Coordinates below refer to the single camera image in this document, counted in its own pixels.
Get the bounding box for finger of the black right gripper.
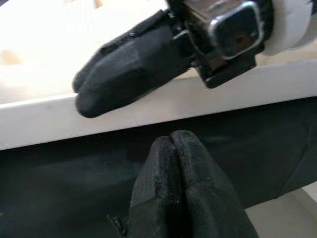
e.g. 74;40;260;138
76;26;191;119
71;9;174;94

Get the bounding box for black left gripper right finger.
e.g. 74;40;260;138
170;130;260;238

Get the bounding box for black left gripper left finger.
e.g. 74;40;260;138
127;136;187;238

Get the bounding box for white plastic children table top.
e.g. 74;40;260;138
0;0;317;152

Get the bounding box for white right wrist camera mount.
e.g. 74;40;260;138
257;0;314;59

